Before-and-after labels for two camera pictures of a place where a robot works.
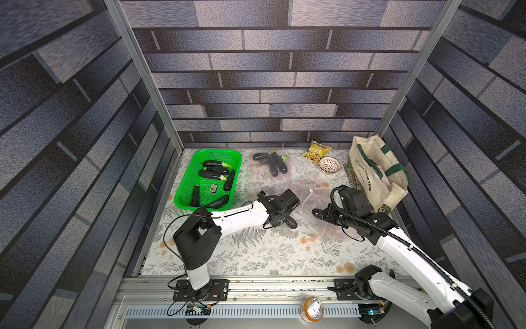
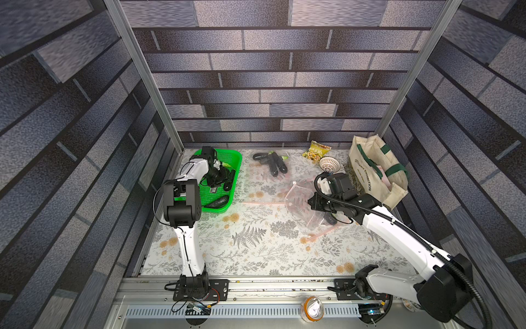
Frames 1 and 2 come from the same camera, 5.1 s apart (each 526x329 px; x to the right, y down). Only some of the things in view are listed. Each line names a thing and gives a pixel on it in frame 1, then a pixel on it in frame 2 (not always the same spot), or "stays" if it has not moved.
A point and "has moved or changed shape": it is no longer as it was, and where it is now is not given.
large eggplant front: [279, 162] stays
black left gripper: [279, 223] → [226, 176]
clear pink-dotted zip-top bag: [276, 164] stays
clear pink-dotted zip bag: [316, 194] has moved or changed shape
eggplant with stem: [262, 156] stays
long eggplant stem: [273, 166] stays
